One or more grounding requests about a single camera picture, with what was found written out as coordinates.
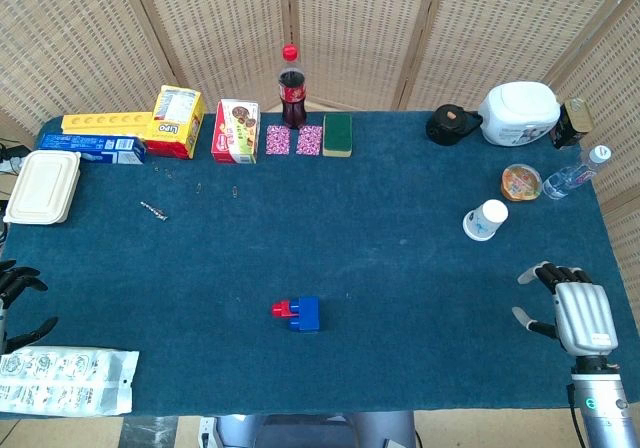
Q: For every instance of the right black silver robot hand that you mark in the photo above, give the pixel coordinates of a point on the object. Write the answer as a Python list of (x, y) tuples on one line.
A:
[(585, 313)]

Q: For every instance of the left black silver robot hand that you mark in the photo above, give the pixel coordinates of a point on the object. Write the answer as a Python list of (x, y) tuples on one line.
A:
[(20, 284)]

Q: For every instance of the red toy block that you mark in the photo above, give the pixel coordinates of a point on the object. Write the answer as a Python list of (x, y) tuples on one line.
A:
[(282, 309)]

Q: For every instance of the blue toy block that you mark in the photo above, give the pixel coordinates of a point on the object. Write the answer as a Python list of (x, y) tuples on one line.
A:
[(306, 314)]

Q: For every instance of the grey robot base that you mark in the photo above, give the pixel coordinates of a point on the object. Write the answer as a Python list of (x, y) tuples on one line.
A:
[(310, 430)]

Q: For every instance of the beige lidded food container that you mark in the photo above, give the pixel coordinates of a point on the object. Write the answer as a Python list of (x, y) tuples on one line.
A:
[(42, 187)]

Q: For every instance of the white paper cup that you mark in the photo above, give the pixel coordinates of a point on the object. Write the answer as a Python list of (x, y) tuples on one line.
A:
[(484, 220)]

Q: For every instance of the clear water bottle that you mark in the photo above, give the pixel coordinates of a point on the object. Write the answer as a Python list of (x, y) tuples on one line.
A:
[(572, 174)]

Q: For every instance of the orange jelly cup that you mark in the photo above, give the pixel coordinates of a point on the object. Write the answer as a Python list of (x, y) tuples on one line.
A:
[(521, 182)]

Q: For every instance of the small metal screw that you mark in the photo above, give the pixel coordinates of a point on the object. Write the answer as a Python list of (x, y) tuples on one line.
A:
[(153, 210)]

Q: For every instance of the long blue cardboard box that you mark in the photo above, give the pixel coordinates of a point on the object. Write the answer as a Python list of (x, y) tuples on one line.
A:
[(90, 147)]

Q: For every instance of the yellow plastic ice tray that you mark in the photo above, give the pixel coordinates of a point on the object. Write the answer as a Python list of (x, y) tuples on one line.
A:
[(105, 122)]

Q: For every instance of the dark tin with gold lid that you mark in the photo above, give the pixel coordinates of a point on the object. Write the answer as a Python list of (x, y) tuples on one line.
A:
[(572, 124)]

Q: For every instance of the white wet wipes tub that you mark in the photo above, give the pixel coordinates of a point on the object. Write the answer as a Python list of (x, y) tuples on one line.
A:
[(520, 113)]

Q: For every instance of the yellow Lipo biscuit box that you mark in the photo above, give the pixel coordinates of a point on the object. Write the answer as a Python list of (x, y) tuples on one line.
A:
[(176, 123)]

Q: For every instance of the black teapot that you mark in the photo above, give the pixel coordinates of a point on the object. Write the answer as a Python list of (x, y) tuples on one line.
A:
[(447, 125)]

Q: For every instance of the red snack box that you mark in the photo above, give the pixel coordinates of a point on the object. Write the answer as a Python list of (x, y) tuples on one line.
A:
[(236, 132)]

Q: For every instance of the blue table cloth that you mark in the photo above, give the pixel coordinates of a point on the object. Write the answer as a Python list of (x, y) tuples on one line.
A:
[(320, 248)]

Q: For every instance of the pink patterned card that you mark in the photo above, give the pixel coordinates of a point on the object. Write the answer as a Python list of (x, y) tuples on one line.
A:
[(278, 140), (309, 140)]

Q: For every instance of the green yellow sponge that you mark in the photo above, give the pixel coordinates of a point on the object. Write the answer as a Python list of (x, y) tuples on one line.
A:
[(337, 134)]

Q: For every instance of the cola bottle with red cap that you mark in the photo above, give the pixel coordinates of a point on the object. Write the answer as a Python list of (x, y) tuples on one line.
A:
[(292, 95)]

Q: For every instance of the woven bamboo folding screen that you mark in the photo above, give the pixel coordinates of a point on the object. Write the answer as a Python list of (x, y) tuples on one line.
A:
[(360, 23)]

